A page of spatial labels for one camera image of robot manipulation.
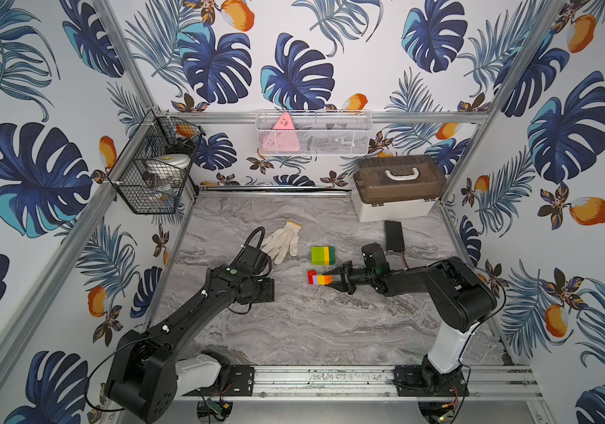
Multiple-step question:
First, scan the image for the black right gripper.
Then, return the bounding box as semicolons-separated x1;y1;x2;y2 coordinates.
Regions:
322;260;375;296

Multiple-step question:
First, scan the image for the lime green lego brick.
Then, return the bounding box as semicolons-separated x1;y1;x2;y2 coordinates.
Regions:
310;247;327;266

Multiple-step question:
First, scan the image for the yellow long lego brick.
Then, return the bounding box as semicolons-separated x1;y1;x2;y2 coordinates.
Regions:
323;247;334;265

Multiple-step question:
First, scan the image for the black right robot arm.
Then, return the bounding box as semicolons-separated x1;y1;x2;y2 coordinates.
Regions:
323;243;497;391

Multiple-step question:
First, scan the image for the black battery box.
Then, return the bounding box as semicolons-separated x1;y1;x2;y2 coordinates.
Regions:
385;220;405;254

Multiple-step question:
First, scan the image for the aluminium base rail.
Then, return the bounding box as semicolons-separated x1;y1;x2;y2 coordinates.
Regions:
176;365;543;403

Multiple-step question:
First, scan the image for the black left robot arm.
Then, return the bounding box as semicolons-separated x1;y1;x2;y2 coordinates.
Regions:
104;246;274;423

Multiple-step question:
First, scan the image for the black wire basket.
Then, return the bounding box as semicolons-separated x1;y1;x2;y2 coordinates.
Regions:
107;111;205;216

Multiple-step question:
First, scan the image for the clear wall shelf tray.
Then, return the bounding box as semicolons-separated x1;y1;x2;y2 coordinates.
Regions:
255;111;373;157

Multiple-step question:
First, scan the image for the red lego brick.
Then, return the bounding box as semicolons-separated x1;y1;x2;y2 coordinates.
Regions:
307;270;317;285

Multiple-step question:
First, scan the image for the pink triangle object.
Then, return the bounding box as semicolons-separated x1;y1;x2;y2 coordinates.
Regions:
260;112;301;154

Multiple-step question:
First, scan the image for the white knit work glove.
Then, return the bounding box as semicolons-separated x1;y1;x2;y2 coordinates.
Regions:
261;221;302;265

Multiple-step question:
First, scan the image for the brown lid tool box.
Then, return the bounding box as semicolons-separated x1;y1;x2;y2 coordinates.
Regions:
351;155;447;223

